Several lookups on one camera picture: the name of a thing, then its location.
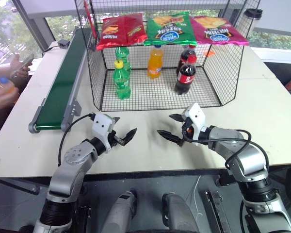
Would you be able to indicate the green conveyor belt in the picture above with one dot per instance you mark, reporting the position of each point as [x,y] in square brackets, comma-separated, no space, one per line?
[60,89]

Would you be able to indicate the clear tumbler black lid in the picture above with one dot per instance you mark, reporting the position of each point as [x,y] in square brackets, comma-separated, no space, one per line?
[253,19]

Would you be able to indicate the grey smartphone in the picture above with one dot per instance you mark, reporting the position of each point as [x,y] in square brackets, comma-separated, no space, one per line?
[26,61]

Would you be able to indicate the orange bottle blue cap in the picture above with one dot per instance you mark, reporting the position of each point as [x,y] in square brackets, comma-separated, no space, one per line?
[10,88]

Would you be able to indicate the red chip bag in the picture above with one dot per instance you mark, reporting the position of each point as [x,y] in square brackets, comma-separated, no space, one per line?
[121,31]

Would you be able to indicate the grey rounded leg cover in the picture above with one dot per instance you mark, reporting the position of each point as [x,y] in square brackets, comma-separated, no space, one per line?
[177,213]
[121,213]

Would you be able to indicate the green soda bottle yellow cap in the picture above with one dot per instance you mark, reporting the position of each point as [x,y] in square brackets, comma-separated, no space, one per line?
[122,82]

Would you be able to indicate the green chip bag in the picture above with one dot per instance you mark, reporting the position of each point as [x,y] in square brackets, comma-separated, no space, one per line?
[169,29]

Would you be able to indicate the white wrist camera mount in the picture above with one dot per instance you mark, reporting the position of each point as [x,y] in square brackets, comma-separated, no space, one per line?
[196,116]
[101,126]

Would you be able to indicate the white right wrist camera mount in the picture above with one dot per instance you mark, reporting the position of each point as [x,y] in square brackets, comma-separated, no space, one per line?
[196,116]

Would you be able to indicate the black metal bracket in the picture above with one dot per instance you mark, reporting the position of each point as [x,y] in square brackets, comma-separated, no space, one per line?
[215,208]

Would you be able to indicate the orange soda bottle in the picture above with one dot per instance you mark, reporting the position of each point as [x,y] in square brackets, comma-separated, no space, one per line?
[155,65]

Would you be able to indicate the cola bottle red cap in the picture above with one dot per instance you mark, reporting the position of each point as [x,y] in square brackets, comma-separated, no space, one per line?
[183,57]
[184,77]

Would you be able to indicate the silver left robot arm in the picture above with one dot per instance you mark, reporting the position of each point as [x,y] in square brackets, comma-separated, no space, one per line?
[70,170]

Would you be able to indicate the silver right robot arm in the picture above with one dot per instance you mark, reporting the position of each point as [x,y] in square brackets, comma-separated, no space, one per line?
[247,160]

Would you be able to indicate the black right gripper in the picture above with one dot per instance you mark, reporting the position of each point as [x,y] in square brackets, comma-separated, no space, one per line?
[186,128]

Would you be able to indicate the person right hand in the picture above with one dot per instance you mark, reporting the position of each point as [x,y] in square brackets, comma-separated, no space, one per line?
[2,97]

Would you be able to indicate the person left hand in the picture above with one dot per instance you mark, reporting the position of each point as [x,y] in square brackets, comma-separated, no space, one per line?
[15,66]

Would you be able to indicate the orange tape piece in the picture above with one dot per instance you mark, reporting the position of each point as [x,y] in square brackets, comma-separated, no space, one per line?
[209,54]

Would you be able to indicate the black power adapter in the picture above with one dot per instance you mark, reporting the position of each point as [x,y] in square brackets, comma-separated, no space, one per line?
[63,43]

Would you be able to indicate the pink chip bag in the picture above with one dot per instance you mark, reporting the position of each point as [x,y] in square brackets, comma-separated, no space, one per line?
[215,31]

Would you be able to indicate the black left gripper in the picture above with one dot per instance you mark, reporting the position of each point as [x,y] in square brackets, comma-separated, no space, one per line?
[115,138]

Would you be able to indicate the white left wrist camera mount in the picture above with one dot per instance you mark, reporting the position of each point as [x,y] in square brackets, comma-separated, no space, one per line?
[101,126]

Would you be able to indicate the red metal bar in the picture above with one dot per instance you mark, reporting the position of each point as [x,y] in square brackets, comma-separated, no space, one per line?
[93,26]

